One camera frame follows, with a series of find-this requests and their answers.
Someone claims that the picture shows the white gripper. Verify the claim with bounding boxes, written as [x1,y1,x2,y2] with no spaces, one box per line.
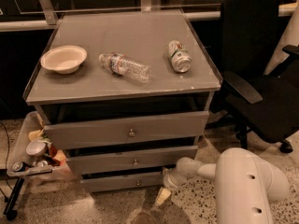
[155,168,187,206]

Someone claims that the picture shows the grey bottom drawer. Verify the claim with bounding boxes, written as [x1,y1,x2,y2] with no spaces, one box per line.
[80,167,163,192]

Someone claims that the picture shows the grey drawer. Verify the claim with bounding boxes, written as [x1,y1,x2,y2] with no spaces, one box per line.
[45,111,209,149]
[66,146,198,175]
[80,167,163,192]

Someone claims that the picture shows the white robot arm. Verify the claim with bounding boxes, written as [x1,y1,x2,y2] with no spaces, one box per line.
[164,0,298,224]

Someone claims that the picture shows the grey middle drawer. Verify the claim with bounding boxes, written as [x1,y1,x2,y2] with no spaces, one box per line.
[66,146,198,175]

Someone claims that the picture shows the grey top drawer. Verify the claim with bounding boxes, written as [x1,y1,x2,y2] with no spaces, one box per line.
[45,111,209,149]

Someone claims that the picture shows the grey drawer cabinet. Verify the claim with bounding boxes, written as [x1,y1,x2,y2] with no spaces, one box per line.
[24,14,221,181]

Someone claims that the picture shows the black office chair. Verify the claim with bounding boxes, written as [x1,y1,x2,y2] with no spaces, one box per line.
[211,0,299,153]

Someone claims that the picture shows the green white soda can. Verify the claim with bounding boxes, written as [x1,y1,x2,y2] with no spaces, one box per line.
[167,40,192,73]

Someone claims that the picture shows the clear plastic trash bin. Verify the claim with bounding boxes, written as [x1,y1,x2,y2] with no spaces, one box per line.
[7,111,75,183]

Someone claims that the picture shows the silver can in bin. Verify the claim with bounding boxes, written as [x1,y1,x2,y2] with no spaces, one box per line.
[26,139,47,157]

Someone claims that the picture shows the clear plastic water bottle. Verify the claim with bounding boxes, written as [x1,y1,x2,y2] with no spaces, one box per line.
[99,52,150,83]

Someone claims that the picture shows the small can in bin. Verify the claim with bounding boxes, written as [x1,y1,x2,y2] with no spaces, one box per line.
[12,161,25,173]

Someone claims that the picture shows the black bin stand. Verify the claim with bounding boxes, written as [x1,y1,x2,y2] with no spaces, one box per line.
[3,177,24,221]

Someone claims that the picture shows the white paper bowl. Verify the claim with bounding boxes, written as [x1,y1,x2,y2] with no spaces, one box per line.
[40,45,87,75]

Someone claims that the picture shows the metal railing bar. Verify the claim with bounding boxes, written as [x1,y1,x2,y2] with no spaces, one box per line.
[0,0,298,33]

